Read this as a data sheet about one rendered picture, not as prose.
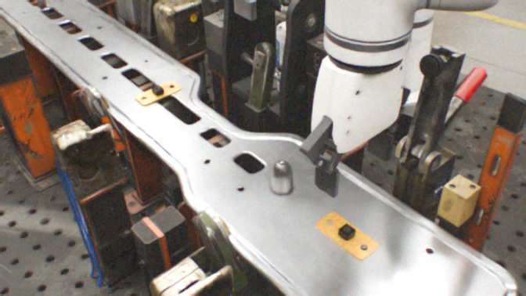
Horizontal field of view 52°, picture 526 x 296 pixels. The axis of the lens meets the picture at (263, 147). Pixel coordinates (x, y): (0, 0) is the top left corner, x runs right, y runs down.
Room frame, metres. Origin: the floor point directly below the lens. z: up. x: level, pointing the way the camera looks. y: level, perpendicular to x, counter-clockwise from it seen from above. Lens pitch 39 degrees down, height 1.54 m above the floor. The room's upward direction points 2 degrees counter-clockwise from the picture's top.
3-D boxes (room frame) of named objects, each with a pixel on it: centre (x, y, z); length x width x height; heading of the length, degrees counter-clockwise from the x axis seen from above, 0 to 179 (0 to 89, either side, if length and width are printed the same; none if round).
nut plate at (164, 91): (0.84, 0.19, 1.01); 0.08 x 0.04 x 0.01; 129
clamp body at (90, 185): (0.68, 0.29, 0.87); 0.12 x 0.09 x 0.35; 129
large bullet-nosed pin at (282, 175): (0.57, -0.02, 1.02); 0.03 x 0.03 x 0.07
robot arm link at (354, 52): (0.48, -0.11, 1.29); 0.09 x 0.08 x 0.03; 129
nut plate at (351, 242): (0.47, -0.10, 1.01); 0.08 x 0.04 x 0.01; 39
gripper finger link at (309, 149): (0.45, -0.07, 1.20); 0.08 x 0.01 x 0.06; 129
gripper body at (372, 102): (0.48, -0.11, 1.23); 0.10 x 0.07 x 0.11; 129
